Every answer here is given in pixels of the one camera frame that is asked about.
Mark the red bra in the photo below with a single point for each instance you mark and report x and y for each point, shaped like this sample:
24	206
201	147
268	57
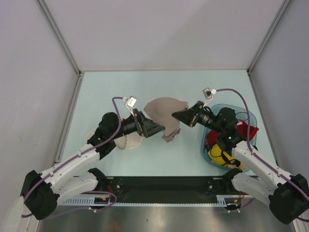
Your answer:
241	128

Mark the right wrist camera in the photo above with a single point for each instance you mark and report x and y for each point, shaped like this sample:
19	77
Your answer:
208	93

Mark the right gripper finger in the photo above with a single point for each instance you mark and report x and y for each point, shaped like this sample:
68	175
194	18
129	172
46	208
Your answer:
189	112
188	120

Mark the white slotted cable duct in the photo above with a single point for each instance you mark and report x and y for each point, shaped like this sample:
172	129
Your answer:
87	201

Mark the beige bra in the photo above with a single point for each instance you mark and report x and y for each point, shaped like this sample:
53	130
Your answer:
160	111

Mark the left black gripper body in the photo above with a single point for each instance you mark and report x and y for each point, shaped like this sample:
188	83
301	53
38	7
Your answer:
133	124

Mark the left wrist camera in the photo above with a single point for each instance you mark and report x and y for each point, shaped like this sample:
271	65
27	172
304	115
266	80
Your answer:
130	102

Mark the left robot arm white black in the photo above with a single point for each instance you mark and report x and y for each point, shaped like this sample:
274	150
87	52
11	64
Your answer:
43	192

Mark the yellow black bra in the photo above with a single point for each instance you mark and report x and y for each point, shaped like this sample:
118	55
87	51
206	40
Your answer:
223	159

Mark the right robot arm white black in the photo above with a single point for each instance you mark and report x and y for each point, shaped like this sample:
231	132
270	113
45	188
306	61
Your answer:
286	195

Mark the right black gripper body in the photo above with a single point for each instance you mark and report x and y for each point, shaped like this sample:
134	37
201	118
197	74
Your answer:
204	118

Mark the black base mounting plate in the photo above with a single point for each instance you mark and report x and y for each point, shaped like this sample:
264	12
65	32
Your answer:
168	189

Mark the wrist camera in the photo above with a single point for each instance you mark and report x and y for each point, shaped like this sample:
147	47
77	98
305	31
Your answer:
208	93
130	102

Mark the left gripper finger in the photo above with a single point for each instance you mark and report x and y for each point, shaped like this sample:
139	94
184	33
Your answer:
148	124
150	131

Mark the teal transparent plastic basin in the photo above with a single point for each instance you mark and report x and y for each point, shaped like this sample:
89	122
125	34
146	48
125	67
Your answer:
241	115

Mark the white mesh laundry bag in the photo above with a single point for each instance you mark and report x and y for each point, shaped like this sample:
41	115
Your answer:
128	142

